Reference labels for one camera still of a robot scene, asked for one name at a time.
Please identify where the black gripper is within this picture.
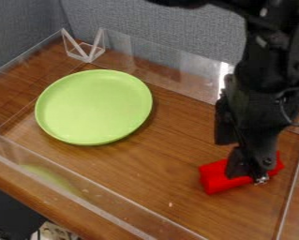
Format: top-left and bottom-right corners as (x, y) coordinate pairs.
(213, 74), (299, 184)

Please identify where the red rectangular block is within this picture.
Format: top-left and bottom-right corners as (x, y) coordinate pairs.
(197, 150), (285, 196)

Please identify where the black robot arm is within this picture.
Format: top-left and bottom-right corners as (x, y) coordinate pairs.
(146, 0), (299, 184)

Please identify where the green round plate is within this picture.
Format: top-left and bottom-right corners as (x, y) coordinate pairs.
(34, 69), (152, 145)

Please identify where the black cable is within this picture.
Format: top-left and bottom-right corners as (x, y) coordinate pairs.
(277, 79), (299, 128)

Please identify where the clear acrylic enclosure wall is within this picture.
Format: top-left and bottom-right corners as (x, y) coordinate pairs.
(0, 30), (299, 240)

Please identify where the clear acrylic corner bracket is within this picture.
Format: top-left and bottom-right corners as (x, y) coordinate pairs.
(60, 28), (105, 63)

